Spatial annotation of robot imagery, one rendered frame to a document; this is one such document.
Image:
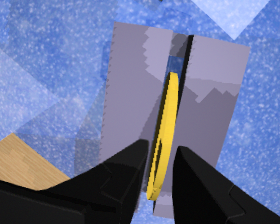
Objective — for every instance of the gold coin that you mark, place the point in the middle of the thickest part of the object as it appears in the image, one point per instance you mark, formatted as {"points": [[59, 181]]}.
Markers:
{"points": [[163, 135]]}

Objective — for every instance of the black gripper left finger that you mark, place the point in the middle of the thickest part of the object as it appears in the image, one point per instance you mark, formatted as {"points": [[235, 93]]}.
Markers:
{"points": [[106, 194]]}

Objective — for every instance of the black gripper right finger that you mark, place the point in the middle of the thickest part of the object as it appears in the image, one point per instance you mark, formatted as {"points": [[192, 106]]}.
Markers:
{"points": [[201, 195]]}

